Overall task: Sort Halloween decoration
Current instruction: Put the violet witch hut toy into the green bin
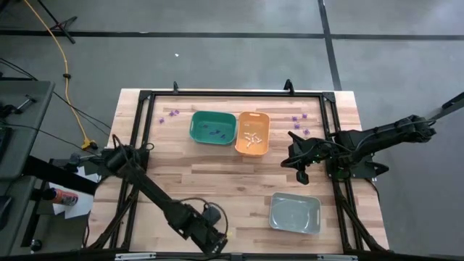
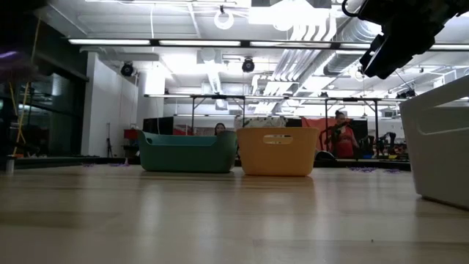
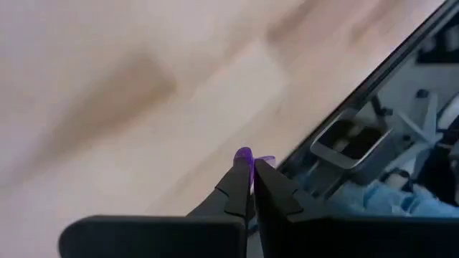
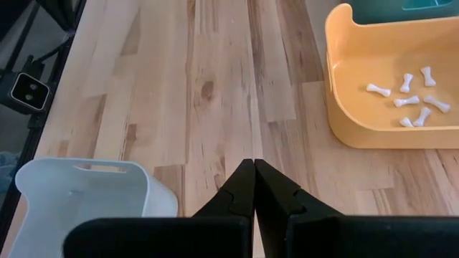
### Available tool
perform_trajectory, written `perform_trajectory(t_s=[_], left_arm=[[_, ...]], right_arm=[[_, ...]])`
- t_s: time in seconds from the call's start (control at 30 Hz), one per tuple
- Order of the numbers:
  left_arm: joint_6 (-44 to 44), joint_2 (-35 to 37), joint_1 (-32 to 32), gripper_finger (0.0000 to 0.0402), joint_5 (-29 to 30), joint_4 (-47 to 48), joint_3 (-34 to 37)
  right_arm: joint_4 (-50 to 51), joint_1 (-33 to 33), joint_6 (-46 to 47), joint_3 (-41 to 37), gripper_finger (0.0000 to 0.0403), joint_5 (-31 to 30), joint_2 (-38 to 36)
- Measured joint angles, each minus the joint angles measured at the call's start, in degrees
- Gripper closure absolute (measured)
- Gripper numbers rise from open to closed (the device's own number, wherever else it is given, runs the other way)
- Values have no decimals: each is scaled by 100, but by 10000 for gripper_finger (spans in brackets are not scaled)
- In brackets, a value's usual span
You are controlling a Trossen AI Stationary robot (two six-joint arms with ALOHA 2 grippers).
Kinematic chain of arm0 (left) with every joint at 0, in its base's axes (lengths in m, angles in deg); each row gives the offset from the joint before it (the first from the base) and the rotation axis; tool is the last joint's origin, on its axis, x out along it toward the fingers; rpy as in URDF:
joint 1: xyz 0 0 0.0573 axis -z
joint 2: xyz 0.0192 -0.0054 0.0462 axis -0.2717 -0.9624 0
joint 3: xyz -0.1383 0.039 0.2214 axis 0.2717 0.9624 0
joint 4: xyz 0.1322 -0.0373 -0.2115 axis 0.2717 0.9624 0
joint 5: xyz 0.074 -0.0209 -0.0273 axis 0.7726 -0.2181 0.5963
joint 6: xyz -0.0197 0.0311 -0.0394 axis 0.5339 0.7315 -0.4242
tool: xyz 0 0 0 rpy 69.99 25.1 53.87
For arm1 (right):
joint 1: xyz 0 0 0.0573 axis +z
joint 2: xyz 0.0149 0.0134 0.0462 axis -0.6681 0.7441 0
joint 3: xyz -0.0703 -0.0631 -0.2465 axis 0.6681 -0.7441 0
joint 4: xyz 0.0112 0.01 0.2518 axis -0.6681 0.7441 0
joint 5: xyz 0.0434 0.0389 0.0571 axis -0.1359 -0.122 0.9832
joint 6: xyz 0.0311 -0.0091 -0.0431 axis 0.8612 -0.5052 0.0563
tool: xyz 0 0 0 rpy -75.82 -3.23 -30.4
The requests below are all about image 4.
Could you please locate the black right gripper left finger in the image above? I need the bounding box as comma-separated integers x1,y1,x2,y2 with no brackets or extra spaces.
62,158,256,258

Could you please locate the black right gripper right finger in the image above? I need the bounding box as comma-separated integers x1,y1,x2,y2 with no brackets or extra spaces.
253,158,459,258

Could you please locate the orange plastic bin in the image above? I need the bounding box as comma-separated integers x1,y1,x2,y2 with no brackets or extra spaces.
323,2,459,150

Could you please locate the white plastic bin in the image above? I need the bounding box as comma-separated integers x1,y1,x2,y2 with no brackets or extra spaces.
9,157,179,258

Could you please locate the teal plastic bin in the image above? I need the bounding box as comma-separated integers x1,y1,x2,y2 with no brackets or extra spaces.
346,0,459,25

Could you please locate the table-level camera box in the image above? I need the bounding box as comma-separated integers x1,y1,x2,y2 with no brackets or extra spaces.
0,70,52,116

